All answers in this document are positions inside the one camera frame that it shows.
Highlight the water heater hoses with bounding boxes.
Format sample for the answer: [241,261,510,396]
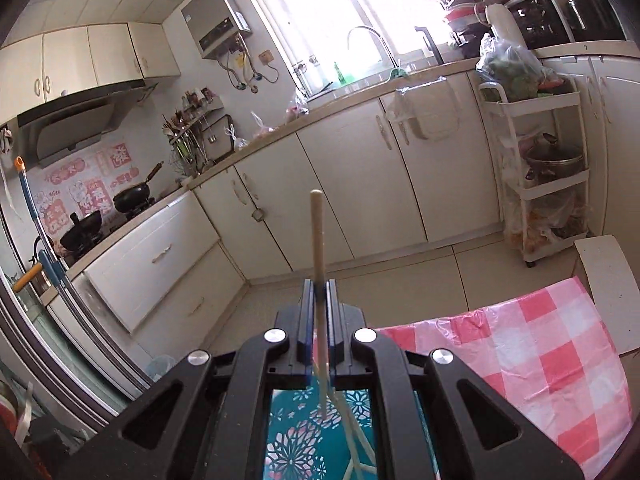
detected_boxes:
[222,47,281,93]

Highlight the teal perforated plastic basket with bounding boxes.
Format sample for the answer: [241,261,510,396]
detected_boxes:
[262,387,441,480]

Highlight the range hood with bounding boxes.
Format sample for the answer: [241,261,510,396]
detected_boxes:
[17,80,158,168]

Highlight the cream sink base cabinet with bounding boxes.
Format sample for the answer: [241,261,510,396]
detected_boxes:
[192,67,503,281]

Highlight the black framed tray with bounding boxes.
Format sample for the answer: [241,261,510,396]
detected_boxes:
[202,114,236,161]

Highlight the steel pot with lid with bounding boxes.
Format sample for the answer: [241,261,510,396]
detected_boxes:
[522,132,586,178]

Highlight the black faucet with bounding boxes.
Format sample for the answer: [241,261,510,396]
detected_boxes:
[415,26,443,65]

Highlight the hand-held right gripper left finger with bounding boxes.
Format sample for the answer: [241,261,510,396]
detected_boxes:
[55,280,318,480]

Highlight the white flat board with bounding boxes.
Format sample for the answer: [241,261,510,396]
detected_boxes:
[574,234,640,358]

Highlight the white tiered trolley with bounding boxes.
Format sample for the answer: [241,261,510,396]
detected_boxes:
[477,77,591,268]

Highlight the pink checked plastic tablecloth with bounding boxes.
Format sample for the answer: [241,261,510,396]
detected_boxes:
[375,277,633,480]

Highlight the black frying pan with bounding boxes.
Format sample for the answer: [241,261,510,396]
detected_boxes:
[59,211,103,251]

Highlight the wall utensil rack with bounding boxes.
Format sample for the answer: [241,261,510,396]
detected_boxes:
[161,87,226,181]

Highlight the chrome curved faucet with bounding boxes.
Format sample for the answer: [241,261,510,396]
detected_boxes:
[347,25,398,71]

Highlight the cream stove base cabinet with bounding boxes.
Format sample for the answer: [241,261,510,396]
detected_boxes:
[47,192,248,356]

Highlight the black wok wooden handle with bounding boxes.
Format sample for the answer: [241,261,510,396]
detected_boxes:
[112,161,165,213]

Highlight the red wall stickers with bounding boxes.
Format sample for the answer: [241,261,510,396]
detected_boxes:
[35,142,138,236]

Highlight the white thermos jug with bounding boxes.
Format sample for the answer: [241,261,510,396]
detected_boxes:
[484,3,523,53]

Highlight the hanging clear plastic bag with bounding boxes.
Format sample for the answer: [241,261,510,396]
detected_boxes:
[387,77,461,141]

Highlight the stacked pots and bowls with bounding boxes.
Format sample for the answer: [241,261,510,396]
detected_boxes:
[427,0,488,58]

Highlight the black countertop appliance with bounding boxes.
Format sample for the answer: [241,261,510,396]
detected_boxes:
[510,0,553,48]

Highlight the clear bag of food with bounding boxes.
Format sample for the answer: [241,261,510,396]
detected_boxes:
[285,90,308,121]

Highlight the group of wooden chopsticks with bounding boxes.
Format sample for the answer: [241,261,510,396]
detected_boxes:
[320,385,381,480]

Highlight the cream wall cabinets over stove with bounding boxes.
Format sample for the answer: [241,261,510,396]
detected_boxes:
[0,21,182,121]

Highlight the plastic bag of vegetables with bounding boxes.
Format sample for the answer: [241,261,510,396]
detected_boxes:
[475,35,561,101]

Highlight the single light wooden chopstick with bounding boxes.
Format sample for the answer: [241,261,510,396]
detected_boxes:
[309,189,335,423]

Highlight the crumpled plastic bags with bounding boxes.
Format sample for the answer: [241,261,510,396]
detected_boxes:
[505,195,586,256]

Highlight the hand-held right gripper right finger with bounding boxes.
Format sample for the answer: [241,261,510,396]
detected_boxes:
[326,280,586,480]

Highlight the grey wall water heater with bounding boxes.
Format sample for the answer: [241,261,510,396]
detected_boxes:
[181,0,252,59]

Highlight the blue mop with orange tip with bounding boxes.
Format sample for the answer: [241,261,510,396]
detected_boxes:
[12,156,76,293]

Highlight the bright kitchen window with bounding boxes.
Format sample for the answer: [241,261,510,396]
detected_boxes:
[232,0,481,98]

